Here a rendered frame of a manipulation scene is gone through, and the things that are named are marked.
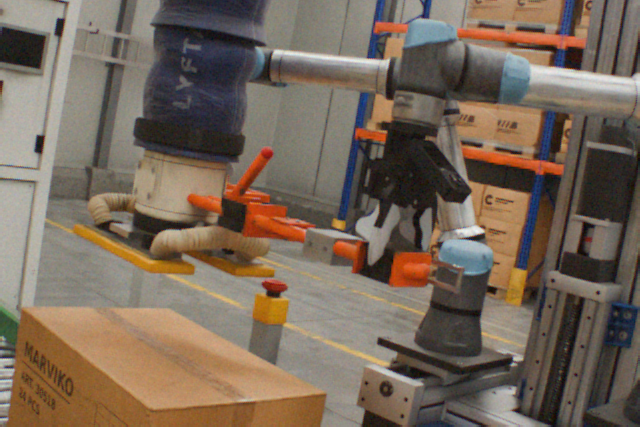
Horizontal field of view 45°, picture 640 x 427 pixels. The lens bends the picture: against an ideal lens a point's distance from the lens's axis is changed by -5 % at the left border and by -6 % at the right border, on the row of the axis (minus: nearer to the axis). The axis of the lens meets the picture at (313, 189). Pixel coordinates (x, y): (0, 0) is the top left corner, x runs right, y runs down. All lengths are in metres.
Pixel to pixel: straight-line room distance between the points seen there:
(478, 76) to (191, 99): 0.59
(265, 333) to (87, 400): 0.71
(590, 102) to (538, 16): 7.99
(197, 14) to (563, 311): 0.95
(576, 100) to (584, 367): 0.59
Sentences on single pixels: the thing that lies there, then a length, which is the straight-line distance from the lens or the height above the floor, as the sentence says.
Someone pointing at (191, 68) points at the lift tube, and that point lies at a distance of 1.55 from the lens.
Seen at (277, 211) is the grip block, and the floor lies 1.30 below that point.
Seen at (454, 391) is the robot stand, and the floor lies 0.96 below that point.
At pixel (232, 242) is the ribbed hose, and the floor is 1.22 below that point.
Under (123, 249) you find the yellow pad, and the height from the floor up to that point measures 1.17.
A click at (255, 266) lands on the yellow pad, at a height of 1.17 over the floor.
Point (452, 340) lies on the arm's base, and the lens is 1.74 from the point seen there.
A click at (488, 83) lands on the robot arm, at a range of 1.20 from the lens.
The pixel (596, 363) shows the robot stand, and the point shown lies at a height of 1.09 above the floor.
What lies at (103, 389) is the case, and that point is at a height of 0.92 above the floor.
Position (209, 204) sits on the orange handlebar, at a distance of 1.51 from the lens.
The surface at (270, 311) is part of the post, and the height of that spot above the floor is 0.97.
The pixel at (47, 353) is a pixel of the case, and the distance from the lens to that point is 1.75.
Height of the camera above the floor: 1.44
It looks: 4 degrees down
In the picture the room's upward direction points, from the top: 10 degrees clockwise
